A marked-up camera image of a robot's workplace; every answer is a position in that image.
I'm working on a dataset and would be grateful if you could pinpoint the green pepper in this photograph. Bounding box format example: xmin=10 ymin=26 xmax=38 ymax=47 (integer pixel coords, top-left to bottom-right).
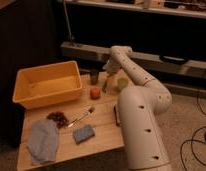
xmin=102 ymin=80 xmax=108 ymax=93

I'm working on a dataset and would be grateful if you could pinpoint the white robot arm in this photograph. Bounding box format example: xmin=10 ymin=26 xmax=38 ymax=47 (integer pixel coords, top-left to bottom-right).
xmin=104 ymin=46 xmax=173 ymax=171

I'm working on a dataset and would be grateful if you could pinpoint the yellow plastic tray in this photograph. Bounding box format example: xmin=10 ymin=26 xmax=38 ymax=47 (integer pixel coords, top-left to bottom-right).
xmin=12 ymin=61 xmax=82 ymax=109

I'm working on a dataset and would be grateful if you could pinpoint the light green cup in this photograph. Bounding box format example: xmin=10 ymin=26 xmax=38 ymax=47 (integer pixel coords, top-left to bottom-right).
xmin=117 ymin=78 xmax=129 ymax=91

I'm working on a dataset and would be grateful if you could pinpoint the dark small cup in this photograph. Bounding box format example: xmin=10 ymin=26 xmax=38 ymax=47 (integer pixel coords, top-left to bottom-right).
xmin=90 ymin=70 xmax=99 ymax=85

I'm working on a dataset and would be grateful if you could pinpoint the red tomato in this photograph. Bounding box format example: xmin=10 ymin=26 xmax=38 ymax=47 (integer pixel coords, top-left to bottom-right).
xmin=90 ymin=87 xmax=101 ymax=100

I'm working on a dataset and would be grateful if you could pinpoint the dark brown block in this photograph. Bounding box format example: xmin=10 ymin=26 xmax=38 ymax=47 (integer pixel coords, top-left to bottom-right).
xmin=113 ymin=105 xmax=120 ymax=126

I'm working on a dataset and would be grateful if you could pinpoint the metal vertical pole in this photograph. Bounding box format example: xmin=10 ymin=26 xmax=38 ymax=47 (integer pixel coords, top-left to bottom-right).
xmin=62 ymin=0 xmax=74 ymax=44

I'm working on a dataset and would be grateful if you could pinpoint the wooden table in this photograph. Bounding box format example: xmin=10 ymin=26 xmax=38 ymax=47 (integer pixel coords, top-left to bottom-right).
xmin=17 ymin=75 xmax=123 ymax=171

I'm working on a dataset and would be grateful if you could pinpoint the dark grape bunch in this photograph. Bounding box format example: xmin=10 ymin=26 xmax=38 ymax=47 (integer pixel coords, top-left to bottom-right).
xmin=47 ymin=112 xmax=69 ymax=128

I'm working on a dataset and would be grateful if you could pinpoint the blue sponge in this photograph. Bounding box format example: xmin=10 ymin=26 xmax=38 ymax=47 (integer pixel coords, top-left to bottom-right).
xmin=73 ymin=125 xmax=95 ymax=144

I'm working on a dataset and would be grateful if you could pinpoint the blue grey cloth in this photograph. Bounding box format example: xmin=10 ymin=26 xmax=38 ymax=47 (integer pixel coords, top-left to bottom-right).
xmin=27 ymin=119 xmax=59 ymax=165

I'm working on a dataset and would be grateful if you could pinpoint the brush with metal handle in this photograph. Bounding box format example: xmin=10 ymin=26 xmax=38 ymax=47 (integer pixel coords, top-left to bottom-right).
xmin=67 ymin=106 xmax=95 ymax=128

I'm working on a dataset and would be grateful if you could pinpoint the metal shelf rail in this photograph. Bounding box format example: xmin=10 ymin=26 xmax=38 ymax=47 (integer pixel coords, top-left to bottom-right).
xmin=60 ymin=42 xmax=206 ymax=78

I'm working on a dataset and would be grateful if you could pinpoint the black cable on floor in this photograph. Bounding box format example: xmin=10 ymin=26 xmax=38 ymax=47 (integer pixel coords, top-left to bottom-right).
xmin=179 ymin=63 xmax=206 ymax=171

